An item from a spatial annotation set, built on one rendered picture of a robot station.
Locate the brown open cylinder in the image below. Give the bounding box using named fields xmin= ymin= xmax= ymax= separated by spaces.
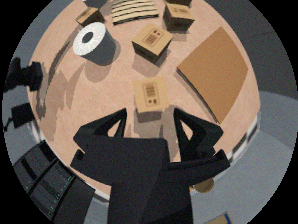
xmin=165 ymin=0 xmax=192 ymax=6

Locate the tan cardboard carton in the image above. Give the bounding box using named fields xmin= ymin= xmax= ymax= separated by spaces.
xmin=131 ymin=23 xmax=174 ymax=65
xmin=75 ymin=7 xmax=105 ymax=28
xmin=132 ymin=76 xmax=169 ymax=113

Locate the brown cardboard carton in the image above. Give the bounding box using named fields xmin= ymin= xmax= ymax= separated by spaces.
xmin=163 ymin=4 xmax=195 ymax=32

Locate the small square wooden pallet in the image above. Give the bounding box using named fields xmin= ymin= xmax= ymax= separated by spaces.
xmin=112 ymin=0 xmax=159 ymax=25

